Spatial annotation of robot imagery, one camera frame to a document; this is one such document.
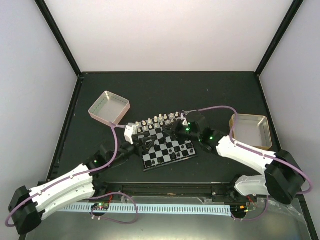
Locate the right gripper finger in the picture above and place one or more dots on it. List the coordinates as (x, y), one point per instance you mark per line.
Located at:
(174, 136)
(173, 126)

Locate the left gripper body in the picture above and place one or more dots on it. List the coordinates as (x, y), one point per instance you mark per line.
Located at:
(138, 149)

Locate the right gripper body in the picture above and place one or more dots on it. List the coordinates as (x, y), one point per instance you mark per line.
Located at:
(186, 134)

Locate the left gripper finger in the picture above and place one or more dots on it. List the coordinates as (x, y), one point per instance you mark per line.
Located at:
(147, 145)
(146, 137)

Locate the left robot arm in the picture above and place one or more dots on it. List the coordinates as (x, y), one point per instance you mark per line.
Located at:
(29, 207)

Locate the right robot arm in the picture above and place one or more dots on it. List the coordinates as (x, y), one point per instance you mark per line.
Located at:
(279, 175)

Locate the left circuit board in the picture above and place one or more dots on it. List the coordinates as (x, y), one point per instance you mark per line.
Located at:
(100, 206)

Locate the black white chessboard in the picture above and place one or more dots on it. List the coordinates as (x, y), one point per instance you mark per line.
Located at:
(160, 148)

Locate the pink square tin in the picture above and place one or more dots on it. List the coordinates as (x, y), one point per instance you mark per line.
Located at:
(109, 109)

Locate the gold rectangular tin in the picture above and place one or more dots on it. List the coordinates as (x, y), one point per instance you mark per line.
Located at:
(253, 130)

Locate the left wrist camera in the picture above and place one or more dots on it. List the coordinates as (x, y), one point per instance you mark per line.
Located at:
(130, 130)

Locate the black aluminium rail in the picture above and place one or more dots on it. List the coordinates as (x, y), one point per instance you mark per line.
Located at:
(219, 191)

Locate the white cable duct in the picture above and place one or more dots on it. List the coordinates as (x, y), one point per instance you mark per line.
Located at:
(141, 208)

